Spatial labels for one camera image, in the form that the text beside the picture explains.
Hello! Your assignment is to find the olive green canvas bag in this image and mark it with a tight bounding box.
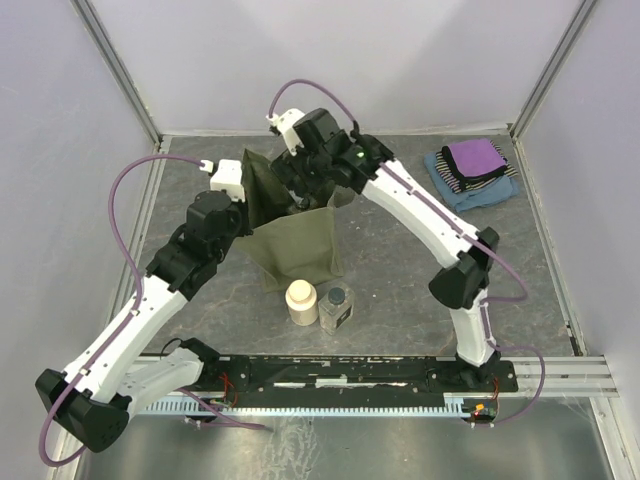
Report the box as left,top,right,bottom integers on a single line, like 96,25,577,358
233,149,355,293

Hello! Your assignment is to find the clear bottle dark label front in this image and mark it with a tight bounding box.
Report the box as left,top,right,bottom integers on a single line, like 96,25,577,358
318,286,354,335

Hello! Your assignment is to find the clear bottle yellow label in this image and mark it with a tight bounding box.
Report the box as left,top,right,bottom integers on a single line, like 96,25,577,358
296,198,311,211

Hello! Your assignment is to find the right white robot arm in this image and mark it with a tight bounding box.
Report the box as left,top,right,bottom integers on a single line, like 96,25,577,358
267,108,500,391

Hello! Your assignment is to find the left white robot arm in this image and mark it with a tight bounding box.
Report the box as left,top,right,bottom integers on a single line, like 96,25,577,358
35,191,250,453

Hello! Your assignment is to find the cream round jar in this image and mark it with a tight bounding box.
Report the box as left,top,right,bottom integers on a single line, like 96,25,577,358
285,279,319,327

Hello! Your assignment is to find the striped folded cloth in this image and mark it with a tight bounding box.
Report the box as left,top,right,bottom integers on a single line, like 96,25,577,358
436,140,517,193

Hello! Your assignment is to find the purple folded cloth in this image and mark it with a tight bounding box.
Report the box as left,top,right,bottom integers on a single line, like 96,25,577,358
441,138,506,178

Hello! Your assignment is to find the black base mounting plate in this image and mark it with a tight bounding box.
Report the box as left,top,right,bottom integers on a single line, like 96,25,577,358
187,355,518,409

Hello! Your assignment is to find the blue folded cloth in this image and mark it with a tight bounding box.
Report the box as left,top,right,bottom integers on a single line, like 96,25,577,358
424,153,520,213

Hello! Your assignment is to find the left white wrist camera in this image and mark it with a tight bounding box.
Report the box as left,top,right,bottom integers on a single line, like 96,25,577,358
199,159,246,203

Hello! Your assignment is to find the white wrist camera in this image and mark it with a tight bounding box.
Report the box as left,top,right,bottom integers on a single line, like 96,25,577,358
266,108,305,156
199,159,246,203

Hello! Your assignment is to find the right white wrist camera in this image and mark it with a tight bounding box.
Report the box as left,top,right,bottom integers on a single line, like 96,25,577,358
266,108,305,156

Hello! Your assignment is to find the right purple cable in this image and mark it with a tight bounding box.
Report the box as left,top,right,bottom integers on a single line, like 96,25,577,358
267,78,546,426

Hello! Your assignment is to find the purple cable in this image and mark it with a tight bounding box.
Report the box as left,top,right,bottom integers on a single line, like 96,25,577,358
267,78,546,426
38,153,274,467

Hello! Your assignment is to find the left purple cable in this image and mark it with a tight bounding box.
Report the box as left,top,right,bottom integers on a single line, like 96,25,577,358
38,153,274,467

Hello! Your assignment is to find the light blue cable duct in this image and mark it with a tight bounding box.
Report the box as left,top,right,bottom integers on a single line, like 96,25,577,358
129,395,481,415

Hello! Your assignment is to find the aluminium frame rail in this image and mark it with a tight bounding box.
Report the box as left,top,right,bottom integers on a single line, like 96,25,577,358
116,353,618,398

